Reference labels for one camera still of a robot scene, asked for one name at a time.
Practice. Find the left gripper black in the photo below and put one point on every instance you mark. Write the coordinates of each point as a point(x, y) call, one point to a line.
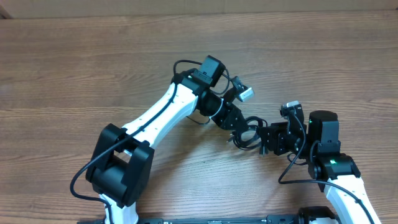
point(225, 120)

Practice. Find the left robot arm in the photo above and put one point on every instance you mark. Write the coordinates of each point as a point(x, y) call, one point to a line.
point(121, 162)

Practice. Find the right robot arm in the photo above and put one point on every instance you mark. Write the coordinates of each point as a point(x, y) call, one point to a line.
point(336, 174)

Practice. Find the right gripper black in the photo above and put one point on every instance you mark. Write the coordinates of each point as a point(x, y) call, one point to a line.
point(277, 138)

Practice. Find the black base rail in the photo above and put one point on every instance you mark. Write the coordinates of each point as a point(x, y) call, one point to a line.
point(270, 219)

